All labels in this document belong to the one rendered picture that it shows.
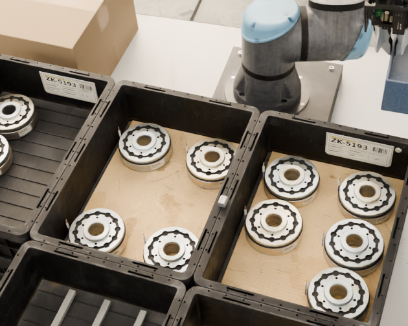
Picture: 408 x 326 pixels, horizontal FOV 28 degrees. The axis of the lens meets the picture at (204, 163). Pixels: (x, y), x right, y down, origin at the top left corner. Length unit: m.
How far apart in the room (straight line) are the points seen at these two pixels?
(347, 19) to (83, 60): 0.58
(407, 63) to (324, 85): 0.44
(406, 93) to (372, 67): 0.64
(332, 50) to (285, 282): 0.52
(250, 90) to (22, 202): 0.54
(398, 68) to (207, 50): 0.69
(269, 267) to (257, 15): 0.53
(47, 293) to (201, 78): 0.71
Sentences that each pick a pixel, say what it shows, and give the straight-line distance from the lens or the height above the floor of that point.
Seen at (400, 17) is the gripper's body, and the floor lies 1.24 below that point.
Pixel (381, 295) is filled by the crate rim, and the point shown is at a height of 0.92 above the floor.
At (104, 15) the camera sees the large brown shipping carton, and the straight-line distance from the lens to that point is 1.89.
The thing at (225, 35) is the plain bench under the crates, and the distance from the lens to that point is 2.04.
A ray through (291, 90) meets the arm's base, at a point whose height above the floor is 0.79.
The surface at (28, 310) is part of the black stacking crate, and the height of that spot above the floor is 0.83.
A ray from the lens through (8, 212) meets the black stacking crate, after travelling 1.60.
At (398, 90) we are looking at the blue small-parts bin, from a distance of 1.33.
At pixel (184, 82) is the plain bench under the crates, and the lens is 1.93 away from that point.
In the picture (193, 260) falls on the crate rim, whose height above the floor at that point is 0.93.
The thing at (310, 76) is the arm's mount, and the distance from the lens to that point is 1.87.
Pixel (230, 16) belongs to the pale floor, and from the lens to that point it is 3.17.
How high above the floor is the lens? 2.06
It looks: 50 degrees down
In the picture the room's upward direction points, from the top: 6 degrees counter-clockwise
